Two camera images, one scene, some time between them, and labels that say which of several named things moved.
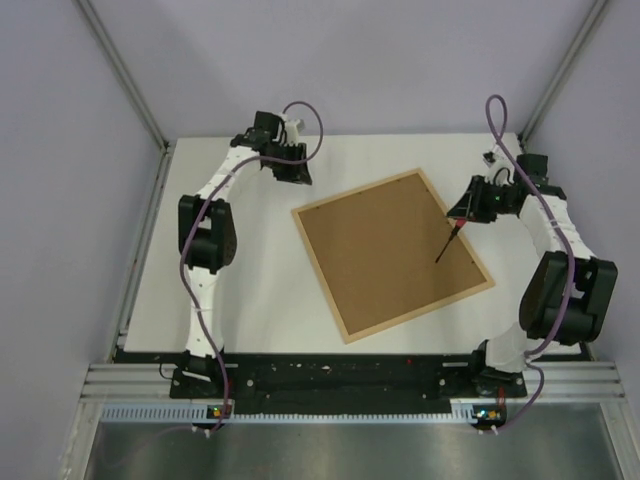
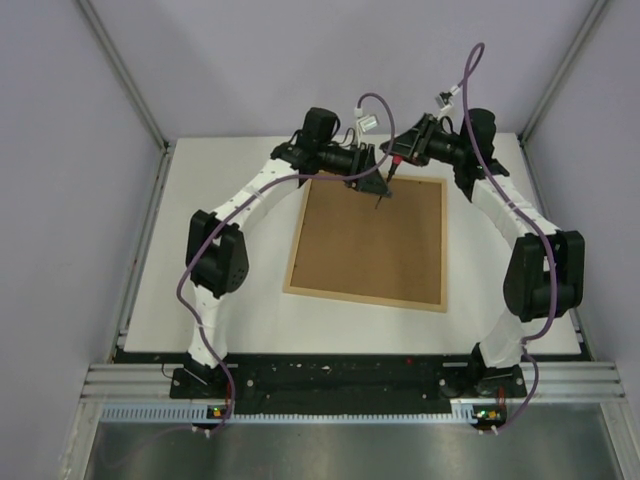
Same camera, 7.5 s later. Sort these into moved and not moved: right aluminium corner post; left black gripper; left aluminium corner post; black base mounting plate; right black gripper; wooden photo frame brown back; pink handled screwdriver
Moved: pink handled screwdriver; wooden photo frame brown back; right black gripper; left black gripper
Not moved: right aluminium corner post; left aluminium corner post; black base mounting plate
